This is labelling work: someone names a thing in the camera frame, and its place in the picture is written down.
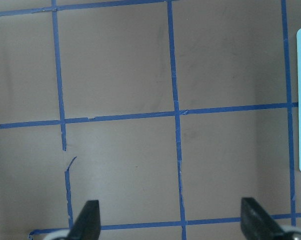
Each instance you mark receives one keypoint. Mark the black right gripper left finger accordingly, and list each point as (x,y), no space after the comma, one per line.
(88,223)

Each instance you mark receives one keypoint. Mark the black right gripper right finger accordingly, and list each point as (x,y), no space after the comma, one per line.
(256,223)

